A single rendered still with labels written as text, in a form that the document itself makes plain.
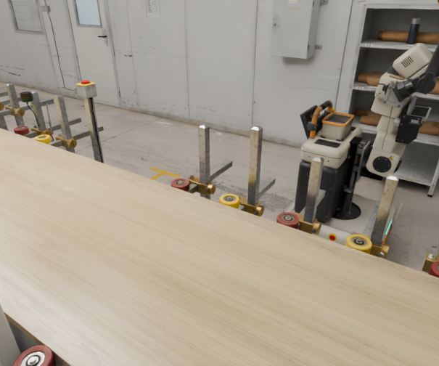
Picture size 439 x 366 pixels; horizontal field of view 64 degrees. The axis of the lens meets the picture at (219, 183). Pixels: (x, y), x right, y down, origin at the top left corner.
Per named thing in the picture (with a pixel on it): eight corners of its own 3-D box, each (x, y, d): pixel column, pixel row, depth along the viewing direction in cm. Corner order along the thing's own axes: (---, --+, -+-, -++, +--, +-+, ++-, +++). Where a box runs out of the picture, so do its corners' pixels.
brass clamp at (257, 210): (238, 204, 159) (238, 194, 156) (264, 213, 152) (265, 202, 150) (231, 210, 154) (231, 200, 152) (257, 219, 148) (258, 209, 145)
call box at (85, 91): (88, 95, 187) (86, 80, 183) (98, 97, 183) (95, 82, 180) (78, 98, 182) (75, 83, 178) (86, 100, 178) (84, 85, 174)
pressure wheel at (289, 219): (295, 250, 128) (299, 224, 122) (273, 247, 129) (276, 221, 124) (296, 237, 135) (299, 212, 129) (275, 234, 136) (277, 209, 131)
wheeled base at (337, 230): (274, 242, 253) (277, 214, 241) (307, 204, 299) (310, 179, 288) (371, 279, 220) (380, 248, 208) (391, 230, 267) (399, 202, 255)
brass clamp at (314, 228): (289, 219, 146) (290, 209, 144) (321, 230, 140) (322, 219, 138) (283, 226, 142) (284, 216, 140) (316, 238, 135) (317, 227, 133)
